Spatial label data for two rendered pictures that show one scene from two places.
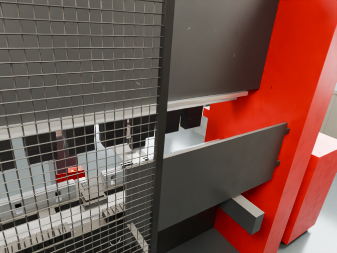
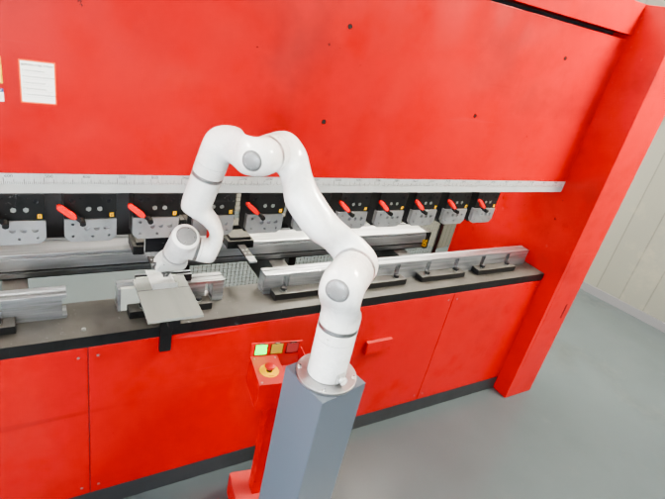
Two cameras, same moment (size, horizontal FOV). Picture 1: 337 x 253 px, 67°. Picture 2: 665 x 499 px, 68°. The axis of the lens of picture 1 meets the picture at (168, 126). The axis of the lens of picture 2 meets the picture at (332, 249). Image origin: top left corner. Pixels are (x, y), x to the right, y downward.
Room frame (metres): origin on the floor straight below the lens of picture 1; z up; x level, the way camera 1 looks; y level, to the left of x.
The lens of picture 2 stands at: (3.02, 0.81, 2.01)
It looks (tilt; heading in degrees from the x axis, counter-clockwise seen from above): 26 degrees down; 181
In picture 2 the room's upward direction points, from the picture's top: 13 degrees clockwise
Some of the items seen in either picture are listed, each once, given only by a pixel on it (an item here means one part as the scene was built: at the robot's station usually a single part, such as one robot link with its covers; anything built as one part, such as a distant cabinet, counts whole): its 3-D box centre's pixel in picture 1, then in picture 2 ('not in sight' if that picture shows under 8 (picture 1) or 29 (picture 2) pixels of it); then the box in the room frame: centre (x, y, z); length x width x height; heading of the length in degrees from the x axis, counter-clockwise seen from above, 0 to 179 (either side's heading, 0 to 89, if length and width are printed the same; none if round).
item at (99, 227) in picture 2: (167, 119); (89, 212); (1.61, 0.01, 1.26); 0.15 x 0.09 x 0.17; 126
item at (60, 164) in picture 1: (65, 182); (298, 483); (1.80, 0.87, 0.50); 0.18 x 0.18 x 1.00; 47
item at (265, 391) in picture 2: (69, 176); (279, 373); (1.56, 0.71, 0.75); 0.20 x 0.16 x 0.18; 117
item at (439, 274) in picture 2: not in sight; (440, 274); (0.70, 1.36, 0.89); 0.30 x 0.05 x 0.03; 126
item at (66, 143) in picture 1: (79, 136); (261, 209); (1.26, 0.49, 1.26); 0.15 x 0.09 x 0.17; 126
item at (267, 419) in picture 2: not in sight; (265, 442); (1.56, 0.71, 0.39); 0.06 x 0.06 x 0.54; 27
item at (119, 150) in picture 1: (128, 150); (166, 297); (1.60, 0.28, 1.00); 0.26 x 0.18 x 0.01; 36
